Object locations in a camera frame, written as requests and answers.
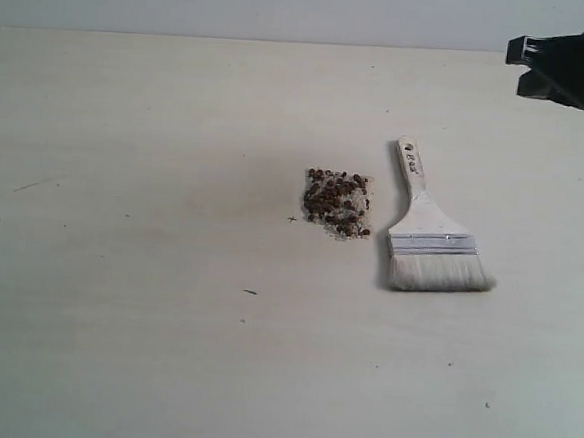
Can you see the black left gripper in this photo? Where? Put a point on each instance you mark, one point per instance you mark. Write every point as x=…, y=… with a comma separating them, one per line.
x=564, y=53

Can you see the white wooden paint brush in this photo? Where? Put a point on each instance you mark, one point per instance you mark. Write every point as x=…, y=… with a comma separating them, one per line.
x=429, y=251

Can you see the scattered rice grain pile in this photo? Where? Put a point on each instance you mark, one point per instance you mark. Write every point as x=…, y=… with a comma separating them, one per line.
x=338, y=207

